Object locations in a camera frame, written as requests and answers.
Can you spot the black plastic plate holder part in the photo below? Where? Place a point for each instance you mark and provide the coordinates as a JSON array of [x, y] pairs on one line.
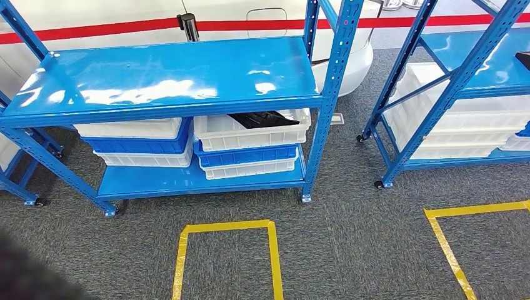
[[525, 60]]

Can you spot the black plastic parts pile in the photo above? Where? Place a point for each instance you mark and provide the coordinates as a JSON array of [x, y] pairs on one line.
[[261, 119]]

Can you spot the small white floor tray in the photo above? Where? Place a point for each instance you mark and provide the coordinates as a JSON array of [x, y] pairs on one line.
[[336, 119]]

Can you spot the yellow floor tape square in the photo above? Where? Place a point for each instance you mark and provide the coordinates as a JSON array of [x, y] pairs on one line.
[[447, 248], [178, 265]]

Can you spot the white vehicle with red stripe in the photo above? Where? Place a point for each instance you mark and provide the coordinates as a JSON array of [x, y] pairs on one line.
[[103, 10]]

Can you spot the chrome stanchion post black cap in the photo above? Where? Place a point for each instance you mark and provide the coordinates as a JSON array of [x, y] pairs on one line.
[[189, 27]]

